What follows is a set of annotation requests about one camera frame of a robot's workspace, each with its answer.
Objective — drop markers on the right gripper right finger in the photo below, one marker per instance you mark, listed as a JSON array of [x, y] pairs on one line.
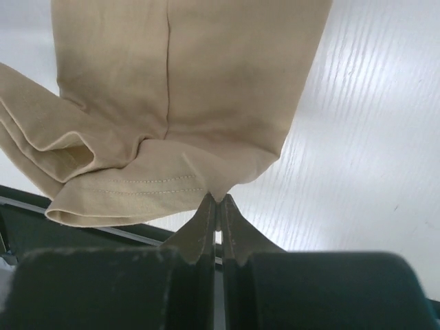
[[266, 287]]

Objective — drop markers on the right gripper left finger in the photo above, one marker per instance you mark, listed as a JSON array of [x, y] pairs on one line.
[[165, 287]]

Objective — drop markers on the beige t shirt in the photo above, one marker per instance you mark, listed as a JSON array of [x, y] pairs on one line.
[[160, 103]]

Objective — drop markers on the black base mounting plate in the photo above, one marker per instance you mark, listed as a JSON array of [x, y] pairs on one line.
[[24, 227]]

